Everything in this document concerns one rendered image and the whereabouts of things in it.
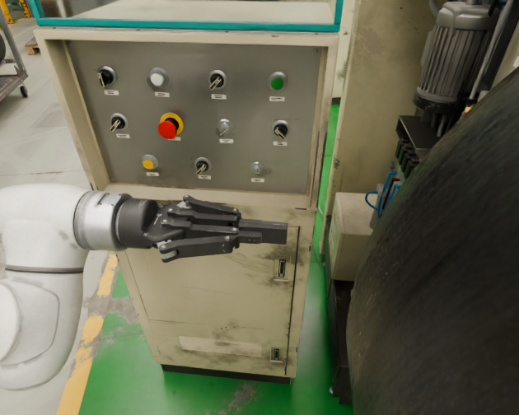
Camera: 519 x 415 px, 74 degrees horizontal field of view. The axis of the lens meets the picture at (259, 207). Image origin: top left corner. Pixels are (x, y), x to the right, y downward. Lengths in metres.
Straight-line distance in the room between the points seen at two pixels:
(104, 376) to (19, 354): 1.12
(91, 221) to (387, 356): 0.43
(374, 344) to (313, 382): 1.34
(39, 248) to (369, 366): 0.46
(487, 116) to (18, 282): 0.54
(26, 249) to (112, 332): 1.24
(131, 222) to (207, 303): 0.65
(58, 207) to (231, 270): 0.55
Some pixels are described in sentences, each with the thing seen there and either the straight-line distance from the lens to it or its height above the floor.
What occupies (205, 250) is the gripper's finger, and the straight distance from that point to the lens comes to 0.48.
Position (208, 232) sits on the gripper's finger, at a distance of 0.49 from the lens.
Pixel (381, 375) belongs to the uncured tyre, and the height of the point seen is 1.22.
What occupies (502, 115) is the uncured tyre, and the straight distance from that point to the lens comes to 0.20.
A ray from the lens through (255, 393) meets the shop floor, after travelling 1.53.
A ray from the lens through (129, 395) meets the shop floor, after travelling 1.60.
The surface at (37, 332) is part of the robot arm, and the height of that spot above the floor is 0.99.
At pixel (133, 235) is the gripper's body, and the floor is 1.07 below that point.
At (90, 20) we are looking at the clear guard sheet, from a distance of 0.77.
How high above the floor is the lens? 1.40
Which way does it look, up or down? 38 degrees down
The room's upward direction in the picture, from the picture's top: straight up
